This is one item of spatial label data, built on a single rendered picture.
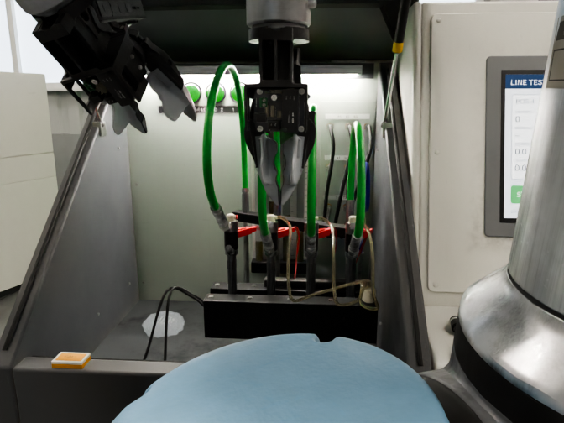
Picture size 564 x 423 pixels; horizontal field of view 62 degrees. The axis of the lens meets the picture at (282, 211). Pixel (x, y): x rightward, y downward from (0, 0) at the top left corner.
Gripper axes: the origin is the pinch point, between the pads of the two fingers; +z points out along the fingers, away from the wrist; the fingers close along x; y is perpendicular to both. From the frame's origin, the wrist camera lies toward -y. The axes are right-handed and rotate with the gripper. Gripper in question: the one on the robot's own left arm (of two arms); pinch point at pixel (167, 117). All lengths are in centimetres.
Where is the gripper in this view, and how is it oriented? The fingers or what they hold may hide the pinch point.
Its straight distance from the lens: 68.4
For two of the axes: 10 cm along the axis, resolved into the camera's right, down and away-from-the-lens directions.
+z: 3.5, 5.5, 7.6
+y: -0.6, 8.2, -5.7
